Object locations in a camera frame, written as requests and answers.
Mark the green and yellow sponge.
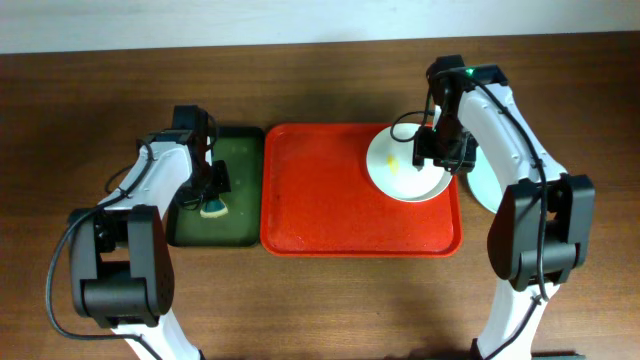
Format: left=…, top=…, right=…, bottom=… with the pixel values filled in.
left=199, top=197, right=229, bottom=219

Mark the mint green plate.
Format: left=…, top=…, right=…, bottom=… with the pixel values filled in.
left=467, top=146, right=503, bottom=214

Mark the white plate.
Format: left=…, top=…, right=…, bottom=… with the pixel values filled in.
left=366, top=126, right=452, bottom=203

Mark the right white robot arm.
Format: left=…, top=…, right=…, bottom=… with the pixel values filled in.
left=412, top=55, right=595, bottom=359

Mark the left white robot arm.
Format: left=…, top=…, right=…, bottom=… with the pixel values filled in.
left=61, top=105, right=231, bottom=359

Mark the dark green plastic tray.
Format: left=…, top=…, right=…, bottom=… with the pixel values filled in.
left=167, top=127, right=264, bottom=247

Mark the red plastic tray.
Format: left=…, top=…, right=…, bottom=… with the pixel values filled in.
left=260, top=123, right=463, bottom=258

